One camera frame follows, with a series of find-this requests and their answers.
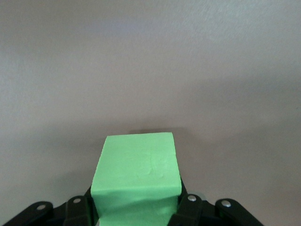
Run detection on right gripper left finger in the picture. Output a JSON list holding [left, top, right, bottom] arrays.
[[3, 186, 101, 226]]

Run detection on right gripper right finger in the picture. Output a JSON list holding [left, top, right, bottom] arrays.
[[168, 182, 265, 226]]

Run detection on green foam cube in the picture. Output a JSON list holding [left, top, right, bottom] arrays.
[[90, 132, 183, 226]]

